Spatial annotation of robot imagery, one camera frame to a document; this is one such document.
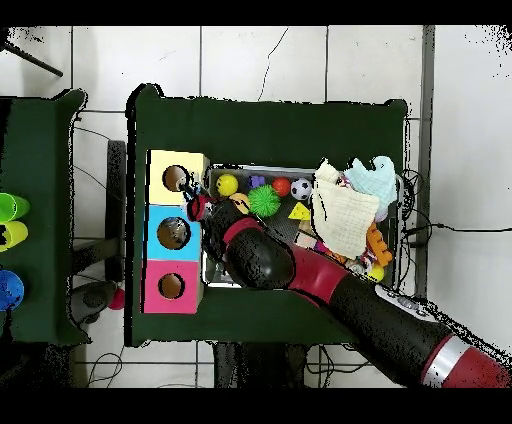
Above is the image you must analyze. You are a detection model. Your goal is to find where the yellow smiley ball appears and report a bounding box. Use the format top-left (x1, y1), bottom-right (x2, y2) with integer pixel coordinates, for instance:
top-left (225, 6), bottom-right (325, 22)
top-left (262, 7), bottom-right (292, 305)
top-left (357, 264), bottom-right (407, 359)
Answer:
top-left (215, 173), bottom-right (240, 197)

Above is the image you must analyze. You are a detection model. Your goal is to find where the toy burger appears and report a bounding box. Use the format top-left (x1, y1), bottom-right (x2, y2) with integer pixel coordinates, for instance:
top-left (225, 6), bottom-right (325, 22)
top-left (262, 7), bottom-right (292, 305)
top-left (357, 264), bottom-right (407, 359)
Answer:
top-left (229, 192), bottom-right (252, 215)

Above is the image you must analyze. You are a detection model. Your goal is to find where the green stringy puffer ball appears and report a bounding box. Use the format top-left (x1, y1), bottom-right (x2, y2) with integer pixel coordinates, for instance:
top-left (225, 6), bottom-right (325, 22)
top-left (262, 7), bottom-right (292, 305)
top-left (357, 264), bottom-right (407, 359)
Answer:
top-left (247, 184), bottom-right (282, 218)

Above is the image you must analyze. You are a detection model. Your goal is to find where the silver mesh bin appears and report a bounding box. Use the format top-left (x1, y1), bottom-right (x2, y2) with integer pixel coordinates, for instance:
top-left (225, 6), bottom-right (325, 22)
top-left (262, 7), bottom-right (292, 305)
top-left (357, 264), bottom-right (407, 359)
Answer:
top-left (201, 163), bottom-right (403, 296)

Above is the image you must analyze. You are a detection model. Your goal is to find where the plain orange ball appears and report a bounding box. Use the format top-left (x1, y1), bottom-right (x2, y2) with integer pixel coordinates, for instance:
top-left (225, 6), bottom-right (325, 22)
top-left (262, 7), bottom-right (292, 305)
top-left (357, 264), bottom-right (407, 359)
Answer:
top-left (271, 176), bottom-right (292, 198)

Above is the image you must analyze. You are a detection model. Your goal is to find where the green plastic cup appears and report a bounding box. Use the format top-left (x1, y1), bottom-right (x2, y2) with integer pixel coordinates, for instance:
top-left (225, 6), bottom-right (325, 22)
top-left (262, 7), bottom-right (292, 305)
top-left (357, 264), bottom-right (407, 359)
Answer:
top-left (0, 192), bottom-right (31, 223)

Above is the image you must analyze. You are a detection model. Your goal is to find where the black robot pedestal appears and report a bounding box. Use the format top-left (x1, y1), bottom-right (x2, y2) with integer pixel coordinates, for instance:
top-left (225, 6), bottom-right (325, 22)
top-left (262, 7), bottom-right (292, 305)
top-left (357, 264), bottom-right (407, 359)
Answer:
top-left (213, 341), bottom-right (309, 389)

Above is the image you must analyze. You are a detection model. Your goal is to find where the mint knitted cloth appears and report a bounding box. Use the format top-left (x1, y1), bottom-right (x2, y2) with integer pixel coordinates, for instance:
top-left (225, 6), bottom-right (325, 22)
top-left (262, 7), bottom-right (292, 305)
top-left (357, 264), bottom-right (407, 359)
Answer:
top-left (343, 155), bottom-right (398, 210)

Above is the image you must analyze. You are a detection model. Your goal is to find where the black stand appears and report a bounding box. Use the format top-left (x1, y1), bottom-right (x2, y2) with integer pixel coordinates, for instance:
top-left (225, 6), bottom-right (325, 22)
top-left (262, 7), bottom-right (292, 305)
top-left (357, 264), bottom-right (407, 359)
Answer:
top-left (71, 139), bottom-right (127, 283)

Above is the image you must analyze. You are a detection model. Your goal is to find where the toy soccer ball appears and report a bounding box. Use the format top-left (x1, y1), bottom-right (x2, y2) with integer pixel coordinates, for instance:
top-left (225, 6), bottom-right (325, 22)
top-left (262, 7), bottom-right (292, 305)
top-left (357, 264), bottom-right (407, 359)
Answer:
top-left (289, 177), bottom-right (314, 201)

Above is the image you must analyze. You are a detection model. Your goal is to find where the large orange toy brick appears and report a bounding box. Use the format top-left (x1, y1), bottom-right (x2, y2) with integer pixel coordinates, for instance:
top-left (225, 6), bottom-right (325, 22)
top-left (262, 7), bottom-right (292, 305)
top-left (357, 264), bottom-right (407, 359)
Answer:
top-left (365, 223), bottom-right (394, 267)

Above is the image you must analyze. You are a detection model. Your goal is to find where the cream knitted cloth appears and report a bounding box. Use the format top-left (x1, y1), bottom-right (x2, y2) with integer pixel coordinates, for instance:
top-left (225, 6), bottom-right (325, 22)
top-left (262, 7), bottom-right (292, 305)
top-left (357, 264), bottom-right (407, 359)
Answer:
top-left (311, 158), bottom-right (381, 260)

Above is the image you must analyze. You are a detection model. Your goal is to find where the yellow plastic cup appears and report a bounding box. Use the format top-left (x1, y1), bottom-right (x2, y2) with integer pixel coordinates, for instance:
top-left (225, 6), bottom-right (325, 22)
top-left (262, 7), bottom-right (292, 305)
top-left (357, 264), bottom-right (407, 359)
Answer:
top-left (0, 220), bottom-right (29, 253)

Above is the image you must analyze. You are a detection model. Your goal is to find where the red round knob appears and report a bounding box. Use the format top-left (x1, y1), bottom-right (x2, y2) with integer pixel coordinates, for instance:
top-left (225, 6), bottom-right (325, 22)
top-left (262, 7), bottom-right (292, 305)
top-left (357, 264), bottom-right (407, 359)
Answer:
top-left (107, 287), bottom-right (126, 311)

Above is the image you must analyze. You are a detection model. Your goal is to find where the dark green table cloth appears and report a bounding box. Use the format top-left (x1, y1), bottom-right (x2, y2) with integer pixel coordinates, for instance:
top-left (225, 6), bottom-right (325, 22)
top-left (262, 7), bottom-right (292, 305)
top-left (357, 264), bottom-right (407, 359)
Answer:
top-left (124, 83), bottom-right (409, 348)
top-left (0, 88), bottom-right (91, 347)

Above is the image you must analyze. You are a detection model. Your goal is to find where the yellow toy cheese wedge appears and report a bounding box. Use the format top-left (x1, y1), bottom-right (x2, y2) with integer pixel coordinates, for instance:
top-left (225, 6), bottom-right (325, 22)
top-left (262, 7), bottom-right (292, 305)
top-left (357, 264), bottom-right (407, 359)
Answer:
top-left (288, 201), bottom-right (312, 222)

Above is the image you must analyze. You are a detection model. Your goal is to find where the black tripod leg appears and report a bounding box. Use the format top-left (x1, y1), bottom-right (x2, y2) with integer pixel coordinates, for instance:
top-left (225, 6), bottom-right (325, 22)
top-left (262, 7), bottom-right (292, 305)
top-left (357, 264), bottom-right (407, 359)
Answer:
top-left (0, 39), bottom-right (64, 78)

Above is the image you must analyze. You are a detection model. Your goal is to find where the crushed clear plastic bottle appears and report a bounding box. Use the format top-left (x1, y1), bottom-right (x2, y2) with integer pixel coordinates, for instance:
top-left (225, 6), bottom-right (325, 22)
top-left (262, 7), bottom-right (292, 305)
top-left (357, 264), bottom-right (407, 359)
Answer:
top-left (177, 171), bottom-right (203, 199)

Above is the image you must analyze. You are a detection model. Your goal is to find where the black cable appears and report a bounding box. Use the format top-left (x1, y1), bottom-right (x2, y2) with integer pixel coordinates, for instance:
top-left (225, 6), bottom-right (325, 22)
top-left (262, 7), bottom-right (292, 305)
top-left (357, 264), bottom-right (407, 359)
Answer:
top-left (407, 222), bottom-right (512, 237)
top-left (85, 345), bottom-right (125, 388)

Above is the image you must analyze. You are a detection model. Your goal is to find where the blue plastic cup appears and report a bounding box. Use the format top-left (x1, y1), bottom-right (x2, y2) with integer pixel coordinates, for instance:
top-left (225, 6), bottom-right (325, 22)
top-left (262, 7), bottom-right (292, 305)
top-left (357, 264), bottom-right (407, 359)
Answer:
top-left (0, 269), bottom-right (26, 312)

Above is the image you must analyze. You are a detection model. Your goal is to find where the wooden box with three holes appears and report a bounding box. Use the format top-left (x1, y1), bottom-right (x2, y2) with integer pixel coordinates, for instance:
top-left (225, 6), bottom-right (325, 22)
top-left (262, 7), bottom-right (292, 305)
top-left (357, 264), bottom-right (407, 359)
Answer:
top-left (139, 148), bottom-right (211, 315)

